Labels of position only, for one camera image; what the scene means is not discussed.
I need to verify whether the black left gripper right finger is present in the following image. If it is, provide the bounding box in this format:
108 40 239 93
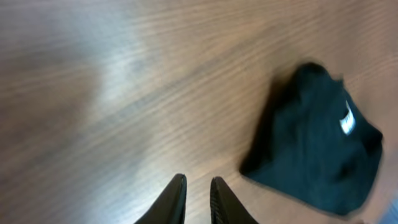
210 176 258 224

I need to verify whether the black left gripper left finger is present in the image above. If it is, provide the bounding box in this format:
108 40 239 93
135 174 187 224

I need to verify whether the black t-shirt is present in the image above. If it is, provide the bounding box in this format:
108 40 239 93
240 62 383 216

